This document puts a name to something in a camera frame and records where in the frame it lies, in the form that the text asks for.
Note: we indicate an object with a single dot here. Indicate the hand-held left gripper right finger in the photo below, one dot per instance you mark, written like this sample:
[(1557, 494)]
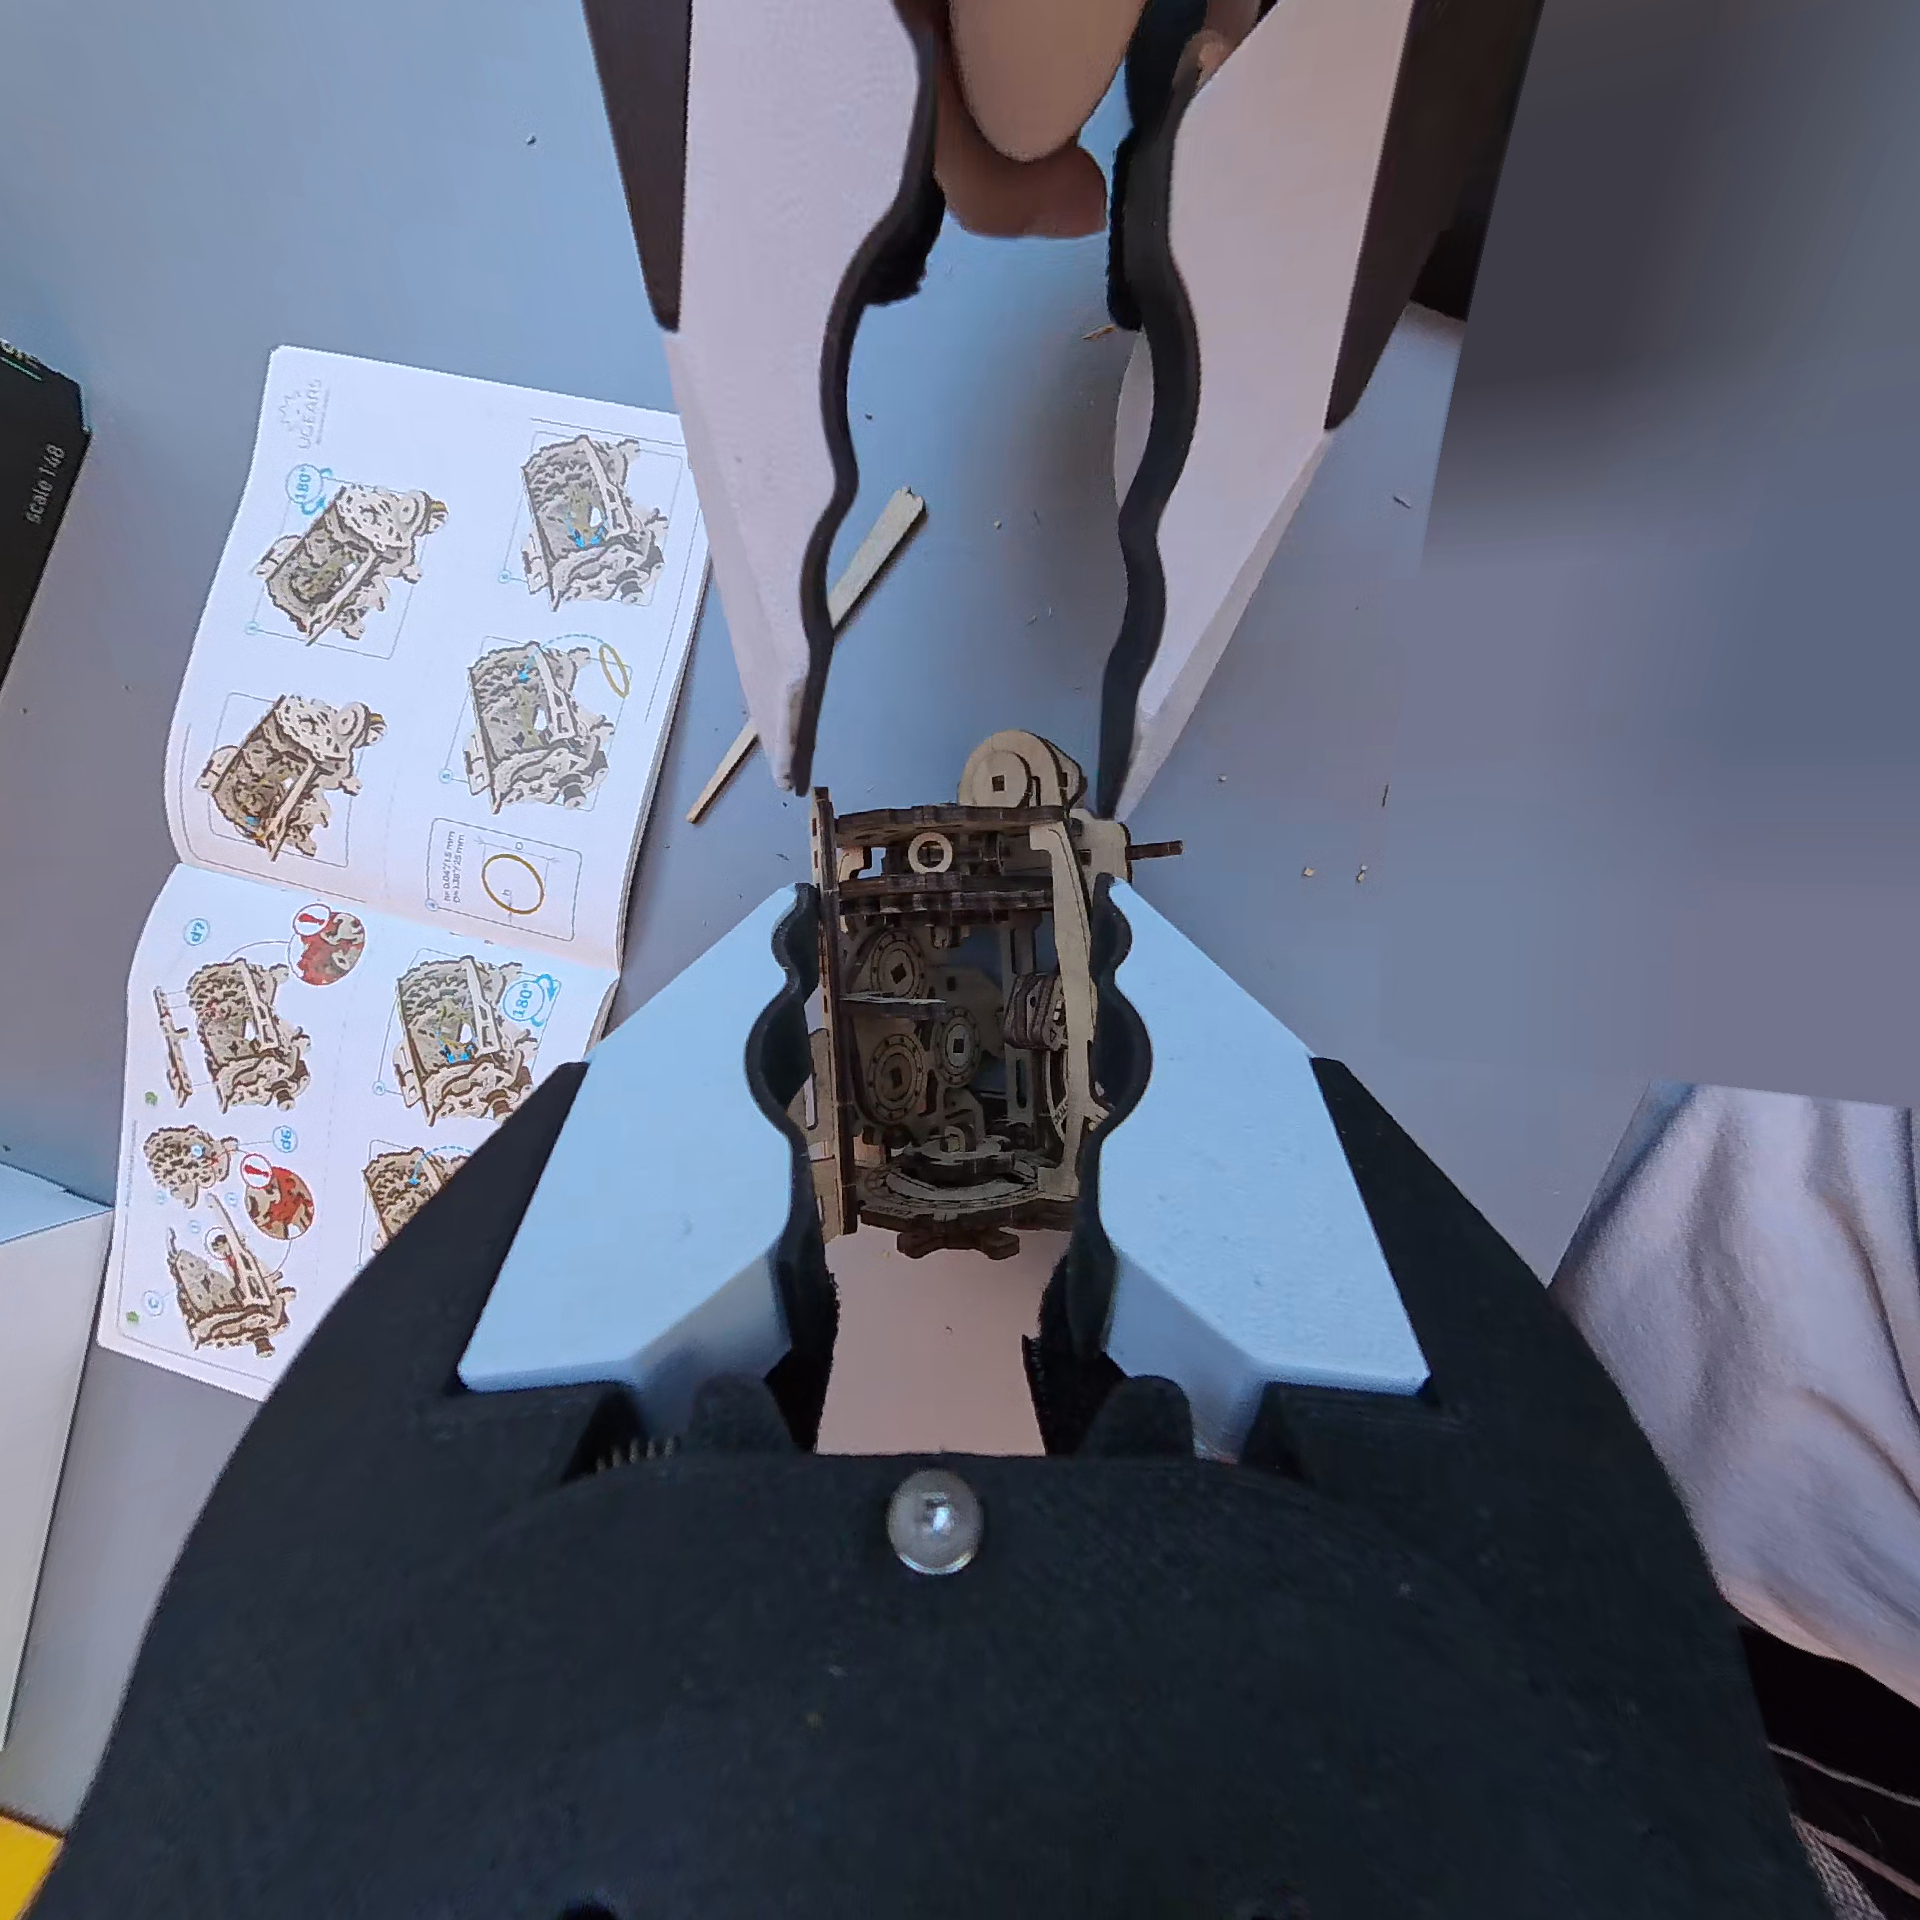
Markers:
[(1244, 1200)]

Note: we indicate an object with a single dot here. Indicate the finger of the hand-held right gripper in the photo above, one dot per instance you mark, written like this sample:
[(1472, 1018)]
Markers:
[(1277, 374), (751, 299)]

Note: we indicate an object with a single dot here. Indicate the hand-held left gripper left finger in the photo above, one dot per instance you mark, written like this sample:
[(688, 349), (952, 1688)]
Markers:
[(646, 1200)]

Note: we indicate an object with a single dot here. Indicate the wooden mechanical gear model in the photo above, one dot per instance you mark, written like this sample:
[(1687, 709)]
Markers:
[(944, 1020)]

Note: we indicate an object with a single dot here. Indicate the flat wooden stick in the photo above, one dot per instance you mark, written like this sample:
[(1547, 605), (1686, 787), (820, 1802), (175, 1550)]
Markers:
[(886, 547)]

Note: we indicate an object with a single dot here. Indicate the white instruction booklet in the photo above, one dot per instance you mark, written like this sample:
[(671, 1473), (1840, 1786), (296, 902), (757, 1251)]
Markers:
[(389, 750)]

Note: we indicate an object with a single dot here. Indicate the person's white shirt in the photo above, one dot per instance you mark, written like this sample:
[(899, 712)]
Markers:
[(1757, 1348)]

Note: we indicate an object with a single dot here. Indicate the black product box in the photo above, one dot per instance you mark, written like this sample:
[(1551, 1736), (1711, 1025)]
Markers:
[(38, 494)]

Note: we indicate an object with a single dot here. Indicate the dark striped cloth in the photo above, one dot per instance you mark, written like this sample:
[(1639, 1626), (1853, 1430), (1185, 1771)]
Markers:
[(1845, 1786)]

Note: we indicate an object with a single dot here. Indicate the yellow plastic bin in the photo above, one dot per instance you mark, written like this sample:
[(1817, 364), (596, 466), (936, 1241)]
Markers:
[(24, 1824)]

